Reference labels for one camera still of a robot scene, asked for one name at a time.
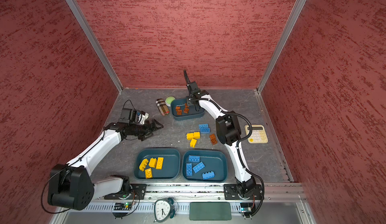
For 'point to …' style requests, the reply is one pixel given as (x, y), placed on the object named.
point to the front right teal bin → (214, 160)
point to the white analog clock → (165, 209)
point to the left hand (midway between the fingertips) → (158, 132)
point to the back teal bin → (192, 113)
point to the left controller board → (125, 206)
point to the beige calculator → (259, 134)
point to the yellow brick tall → (160, 163)
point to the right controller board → (246, 207)
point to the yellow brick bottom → (193, 142)
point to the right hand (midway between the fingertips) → (190, 103)
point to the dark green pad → (210, 211)
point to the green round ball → (169, 100)
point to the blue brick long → (189, 169)
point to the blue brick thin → (192, 158)
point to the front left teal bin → (171, 170)
